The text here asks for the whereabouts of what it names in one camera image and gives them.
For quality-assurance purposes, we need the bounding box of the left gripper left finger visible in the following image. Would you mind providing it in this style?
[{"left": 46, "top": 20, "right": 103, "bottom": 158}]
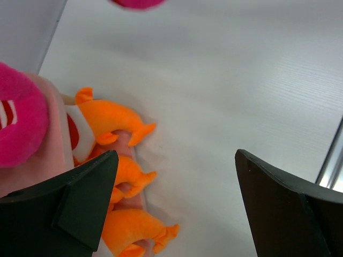
[{"left": 1, "top": 150, "right": 118, "bottom": 256}]

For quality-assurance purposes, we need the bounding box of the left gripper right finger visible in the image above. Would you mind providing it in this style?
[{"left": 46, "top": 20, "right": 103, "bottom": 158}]
[{"left": 235, "top": 149, "right": 342, "bottom": 256}]

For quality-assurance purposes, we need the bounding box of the white pink plush face down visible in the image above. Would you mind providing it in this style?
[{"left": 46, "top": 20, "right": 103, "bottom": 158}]
[{"left": 1, "top": 63, "right": 49, "bottom": 168}]

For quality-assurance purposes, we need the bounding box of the white pink plush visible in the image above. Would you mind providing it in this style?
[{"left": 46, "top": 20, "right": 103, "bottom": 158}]
[{"left": 111, "top": 0, "right": 165, "bottom": 10}]

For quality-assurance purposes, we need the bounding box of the pink two-tier wooden shelf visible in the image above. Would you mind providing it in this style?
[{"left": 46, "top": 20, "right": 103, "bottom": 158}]
[{"left": 1, "top": 73, "right": 134, "bottom": 256}]

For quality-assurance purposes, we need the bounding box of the orange plush toy left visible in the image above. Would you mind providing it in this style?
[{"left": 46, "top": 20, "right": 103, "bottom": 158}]
[{"left": 101, "top": 209, "right": 180, "bottom": 256}]

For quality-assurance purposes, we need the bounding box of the orange plush toy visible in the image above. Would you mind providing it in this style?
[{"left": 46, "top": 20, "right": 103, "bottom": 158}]
[
  {"left": 101, "top": 209, "right": 180, "bottom": 256},
  {"left": 73, "top": 147, "right": 158, "bottom": 212},
  {"left": 74, "top": 87, "right": 156, "bottom": 147}
]

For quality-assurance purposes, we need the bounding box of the orange plush toy middle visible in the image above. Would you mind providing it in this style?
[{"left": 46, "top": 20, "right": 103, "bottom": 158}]
[{"left": 73, "top": 147, "right": 158, "bottom": 212}]

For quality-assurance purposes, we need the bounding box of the orange plush toy right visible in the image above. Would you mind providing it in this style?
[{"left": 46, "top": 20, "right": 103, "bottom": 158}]
[{"left": 74, "top": 87, "right": 156, "bottom": 147}]

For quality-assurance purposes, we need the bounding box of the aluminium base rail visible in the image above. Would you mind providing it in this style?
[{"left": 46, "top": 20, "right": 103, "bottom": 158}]
[{"left": 316, "top": 119, "right": 343, "bottom": 192}]

